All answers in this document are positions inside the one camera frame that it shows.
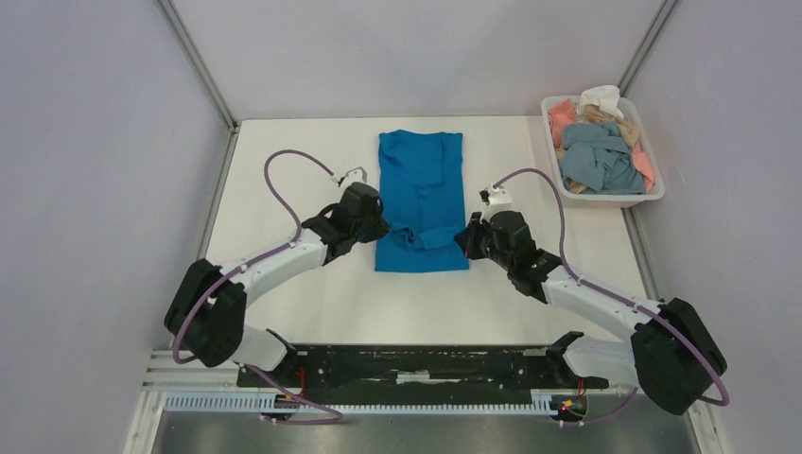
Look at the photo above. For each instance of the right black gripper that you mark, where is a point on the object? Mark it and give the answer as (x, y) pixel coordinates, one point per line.
(472, 239)

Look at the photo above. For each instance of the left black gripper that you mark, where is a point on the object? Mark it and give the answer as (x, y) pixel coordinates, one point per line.
(381, 228)

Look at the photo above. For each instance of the bright blue t shirt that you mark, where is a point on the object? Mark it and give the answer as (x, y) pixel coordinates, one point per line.
(421, 187)

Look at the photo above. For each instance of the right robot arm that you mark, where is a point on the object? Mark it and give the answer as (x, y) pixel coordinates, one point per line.
(663, 349)

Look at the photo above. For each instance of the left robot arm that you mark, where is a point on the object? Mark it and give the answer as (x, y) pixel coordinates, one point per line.
(207, 314)

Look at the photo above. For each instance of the grey blue t shirt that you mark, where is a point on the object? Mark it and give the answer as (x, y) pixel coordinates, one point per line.
(595, 160)

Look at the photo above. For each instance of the pink t shirt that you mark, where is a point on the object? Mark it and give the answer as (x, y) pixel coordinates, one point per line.
(560, 116)

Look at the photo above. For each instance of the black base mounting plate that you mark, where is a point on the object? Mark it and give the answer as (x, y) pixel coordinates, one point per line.
(364, 374)

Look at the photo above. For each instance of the beige t shirt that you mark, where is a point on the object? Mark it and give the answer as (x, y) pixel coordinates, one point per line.
(627, 130)

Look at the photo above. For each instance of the white t shirt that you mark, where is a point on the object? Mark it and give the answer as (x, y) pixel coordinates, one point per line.
(599, 104)

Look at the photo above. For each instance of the white plastic basket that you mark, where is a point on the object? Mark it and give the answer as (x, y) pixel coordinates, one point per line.
(643, 158)

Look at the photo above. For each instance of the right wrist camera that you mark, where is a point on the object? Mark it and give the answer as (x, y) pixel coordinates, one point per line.
(496, 200)

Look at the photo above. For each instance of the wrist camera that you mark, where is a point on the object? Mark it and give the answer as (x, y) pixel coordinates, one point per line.
(356, 174)
(496, 200)

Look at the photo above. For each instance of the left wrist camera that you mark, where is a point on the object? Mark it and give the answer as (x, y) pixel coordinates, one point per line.
(356, 174)

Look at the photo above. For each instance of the white slotted cable duct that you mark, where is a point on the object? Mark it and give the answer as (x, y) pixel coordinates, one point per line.
(272, 403)

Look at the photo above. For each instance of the left aluminium frame post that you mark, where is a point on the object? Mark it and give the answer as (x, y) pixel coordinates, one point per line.
(198, 64)

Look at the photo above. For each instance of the aluminium frame post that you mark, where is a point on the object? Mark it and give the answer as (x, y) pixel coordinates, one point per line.
(649, 39)
(198, 64)

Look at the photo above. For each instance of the right aluminium frame post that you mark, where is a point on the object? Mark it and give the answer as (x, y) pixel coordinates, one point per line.
(649, 39)

